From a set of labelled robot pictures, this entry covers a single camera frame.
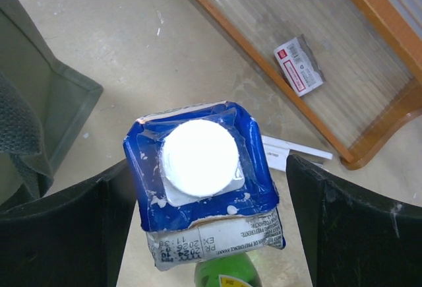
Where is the wooden three-tier rack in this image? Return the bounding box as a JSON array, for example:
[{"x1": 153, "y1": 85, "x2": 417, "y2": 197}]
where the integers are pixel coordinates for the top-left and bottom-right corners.
[{"x1": 195, "y1": 0, "x2": 421, "y2": 170}]

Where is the grey-green canvas bag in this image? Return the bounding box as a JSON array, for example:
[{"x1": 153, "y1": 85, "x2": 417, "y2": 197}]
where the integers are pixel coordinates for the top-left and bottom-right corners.
[{"x1": 1, "y1": 0, "x2": 103, "y2": 211}]

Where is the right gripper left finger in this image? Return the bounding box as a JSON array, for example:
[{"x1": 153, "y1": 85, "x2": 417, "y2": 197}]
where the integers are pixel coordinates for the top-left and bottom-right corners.
[{"x1": 1, "y1": 160, "x2": 136, "y2": 286}]

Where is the blue orange juice carton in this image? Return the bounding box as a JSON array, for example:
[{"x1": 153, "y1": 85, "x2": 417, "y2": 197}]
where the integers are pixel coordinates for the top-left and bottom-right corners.
[{"x1": 123, "y1": 102, "x2": 286, "y2": 271}]

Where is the white stapler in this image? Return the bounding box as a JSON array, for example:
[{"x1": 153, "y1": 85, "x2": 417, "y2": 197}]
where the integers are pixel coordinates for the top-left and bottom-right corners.
[{"x1": 261, "y1": 135, "x2": 333, "y2": 172}]

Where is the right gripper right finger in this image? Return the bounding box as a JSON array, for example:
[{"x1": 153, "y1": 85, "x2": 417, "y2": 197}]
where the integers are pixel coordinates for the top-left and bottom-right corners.
[{"x1": 286, "y1": 155, "x2": 421, "y2": 286}]

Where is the green glass bottle gold cap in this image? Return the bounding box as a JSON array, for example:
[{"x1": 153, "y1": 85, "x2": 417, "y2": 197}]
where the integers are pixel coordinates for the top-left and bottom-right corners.
[{"x1": 194, "y1": 253, "x2": 262, "y2": 287}]

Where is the small white box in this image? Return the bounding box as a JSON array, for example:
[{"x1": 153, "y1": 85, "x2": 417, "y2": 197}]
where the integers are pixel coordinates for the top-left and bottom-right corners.
[{"x1": 274, "y1": 34, "x2": 324, "y2": 97}]

